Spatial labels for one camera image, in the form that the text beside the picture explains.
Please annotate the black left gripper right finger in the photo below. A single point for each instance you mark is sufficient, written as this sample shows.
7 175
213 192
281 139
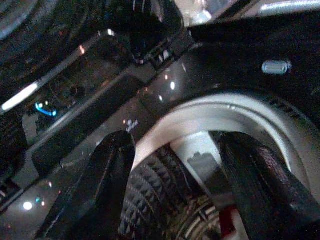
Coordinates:
265 190

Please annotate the black front-load washing machine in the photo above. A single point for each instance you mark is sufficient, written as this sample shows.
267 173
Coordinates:
155 105

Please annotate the black stacked dryer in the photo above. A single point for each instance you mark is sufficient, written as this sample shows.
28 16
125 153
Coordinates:
82 27

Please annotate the washer control knob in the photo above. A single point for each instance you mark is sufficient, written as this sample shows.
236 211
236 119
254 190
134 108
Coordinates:
47 110

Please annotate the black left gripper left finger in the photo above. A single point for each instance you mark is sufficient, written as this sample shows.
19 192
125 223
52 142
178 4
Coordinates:
100 190

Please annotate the red garment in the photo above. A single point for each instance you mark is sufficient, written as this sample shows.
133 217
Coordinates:
228 220

